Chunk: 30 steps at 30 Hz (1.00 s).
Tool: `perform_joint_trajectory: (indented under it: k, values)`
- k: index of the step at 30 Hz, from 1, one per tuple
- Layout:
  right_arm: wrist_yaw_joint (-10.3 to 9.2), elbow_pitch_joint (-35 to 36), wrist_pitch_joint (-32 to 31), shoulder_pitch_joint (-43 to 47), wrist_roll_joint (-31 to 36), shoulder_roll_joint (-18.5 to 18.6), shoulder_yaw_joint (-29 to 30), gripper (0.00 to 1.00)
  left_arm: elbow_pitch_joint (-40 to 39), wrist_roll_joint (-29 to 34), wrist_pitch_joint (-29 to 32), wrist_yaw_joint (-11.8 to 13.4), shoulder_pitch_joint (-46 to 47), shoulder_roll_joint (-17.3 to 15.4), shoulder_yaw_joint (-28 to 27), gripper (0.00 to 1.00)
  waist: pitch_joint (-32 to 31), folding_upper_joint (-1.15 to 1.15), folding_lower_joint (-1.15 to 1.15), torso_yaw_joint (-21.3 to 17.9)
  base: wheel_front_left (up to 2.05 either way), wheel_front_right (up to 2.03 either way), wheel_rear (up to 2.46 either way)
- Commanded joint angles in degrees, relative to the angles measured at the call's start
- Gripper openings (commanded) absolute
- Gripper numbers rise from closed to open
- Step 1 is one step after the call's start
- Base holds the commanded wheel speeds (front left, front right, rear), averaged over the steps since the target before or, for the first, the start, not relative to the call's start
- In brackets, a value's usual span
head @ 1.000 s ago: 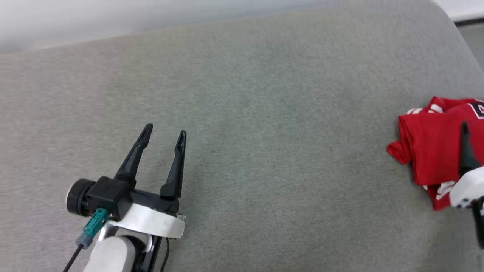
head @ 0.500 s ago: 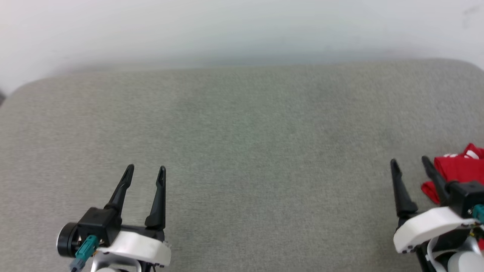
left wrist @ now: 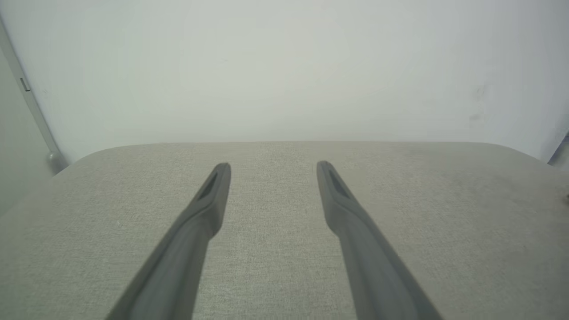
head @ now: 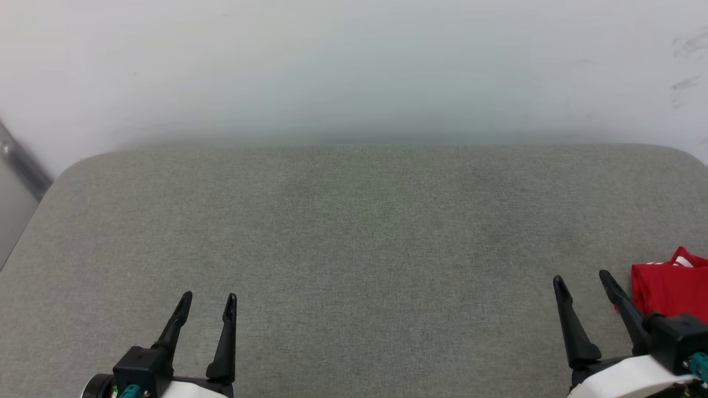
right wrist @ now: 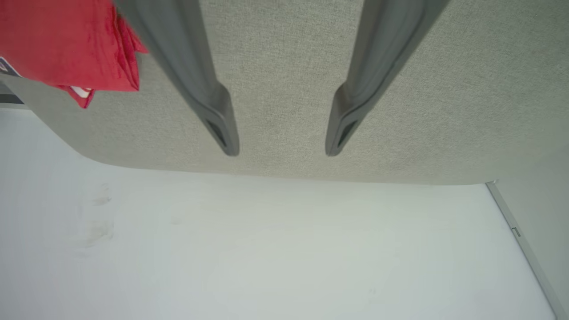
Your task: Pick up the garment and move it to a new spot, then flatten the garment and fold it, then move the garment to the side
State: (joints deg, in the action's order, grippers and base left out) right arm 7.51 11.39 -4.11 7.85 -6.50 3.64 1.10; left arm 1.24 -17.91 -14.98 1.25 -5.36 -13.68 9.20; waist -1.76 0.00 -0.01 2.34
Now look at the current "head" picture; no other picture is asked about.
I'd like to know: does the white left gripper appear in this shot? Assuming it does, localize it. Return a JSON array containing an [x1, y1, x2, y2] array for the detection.
[[151, 291, 238, 398]]

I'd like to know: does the red cloth garment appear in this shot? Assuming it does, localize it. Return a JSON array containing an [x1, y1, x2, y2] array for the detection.
[[613, 246, 708, 325]]

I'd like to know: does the grey metal rail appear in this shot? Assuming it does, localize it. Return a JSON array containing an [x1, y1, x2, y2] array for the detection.
[[0, 119, 54, 202]]

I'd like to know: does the grey fabric sofa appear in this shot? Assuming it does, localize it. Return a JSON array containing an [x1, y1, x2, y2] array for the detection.
[[0, 144, 708, 398]]

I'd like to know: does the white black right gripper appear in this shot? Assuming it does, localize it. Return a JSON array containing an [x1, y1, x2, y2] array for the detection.
[[553, 269, 699, 398]]

